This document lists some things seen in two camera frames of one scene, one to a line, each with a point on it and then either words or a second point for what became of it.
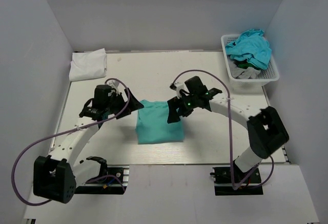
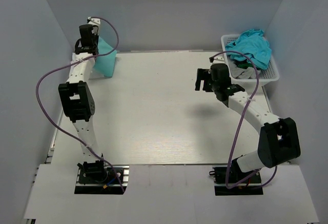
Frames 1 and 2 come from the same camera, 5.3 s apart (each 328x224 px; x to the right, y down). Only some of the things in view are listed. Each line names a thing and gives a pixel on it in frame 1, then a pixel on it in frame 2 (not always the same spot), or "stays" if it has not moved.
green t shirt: [152, 126] → [105, 65]
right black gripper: [175, 104] → [202, 74]
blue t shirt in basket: [252, 44] stays
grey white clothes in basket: [238, 73] stays
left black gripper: [132, 104] → [96, 34]
